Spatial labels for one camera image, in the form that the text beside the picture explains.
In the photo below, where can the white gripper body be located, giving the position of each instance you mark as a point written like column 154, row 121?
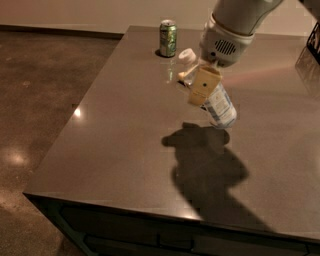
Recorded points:
column 222, row 46

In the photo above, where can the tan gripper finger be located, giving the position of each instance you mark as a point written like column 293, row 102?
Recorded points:
column 205, row 81

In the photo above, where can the clear plastic water bottle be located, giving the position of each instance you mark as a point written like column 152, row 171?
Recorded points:
column 219, row 108

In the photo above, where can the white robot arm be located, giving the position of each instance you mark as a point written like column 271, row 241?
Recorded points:
column 243, row 16

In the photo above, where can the yellow sponge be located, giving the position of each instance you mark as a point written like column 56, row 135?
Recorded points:
column 181, row 76

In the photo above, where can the green soda can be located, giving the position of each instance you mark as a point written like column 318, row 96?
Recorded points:
column 168, row 37

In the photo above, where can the dark cabinet base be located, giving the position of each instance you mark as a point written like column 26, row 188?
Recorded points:
column 104, row 231

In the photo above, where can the black wire rack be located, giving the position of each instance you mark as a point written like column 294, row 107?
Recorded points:
column 313, row 42

